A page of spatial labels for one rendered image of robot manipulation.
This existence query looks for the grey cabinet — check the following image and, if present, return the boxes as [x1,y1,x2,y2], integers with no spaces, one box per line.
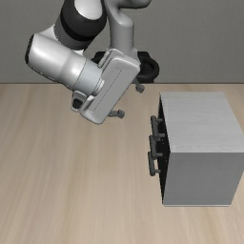
[147,91,244,208]

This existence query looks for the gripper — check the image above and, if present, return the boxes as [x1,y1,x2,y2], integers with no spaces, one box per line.
[70,48,146,125]

